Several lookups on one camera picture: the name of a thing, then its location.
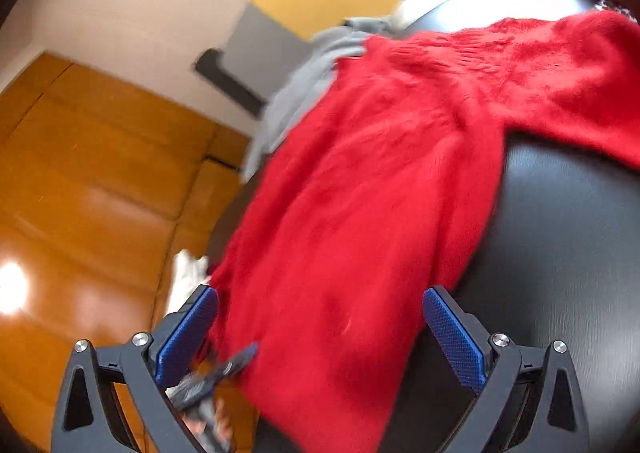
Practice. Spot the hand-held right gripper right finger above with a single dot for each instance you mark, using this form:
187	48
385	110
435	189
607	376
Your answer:
452	333

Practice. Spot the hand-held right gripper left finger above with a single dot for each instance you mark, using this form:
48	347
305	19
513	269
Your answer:
192	328

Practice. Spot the person's left hand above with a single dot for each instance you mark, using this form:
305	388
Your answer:
223	425

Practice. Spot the grey garment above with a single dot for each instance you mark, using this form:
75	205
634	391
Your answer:
295	93

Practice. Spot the red knit sweater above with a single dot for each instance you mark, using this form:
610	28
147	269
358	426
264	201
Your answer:
360	193

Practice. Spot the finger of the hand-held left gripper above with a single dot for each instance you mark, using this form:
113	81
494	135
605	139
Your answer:
240	358

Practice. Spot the orange wooden wardrobe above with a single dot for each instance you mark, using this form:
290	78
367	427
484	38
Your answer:
90	193

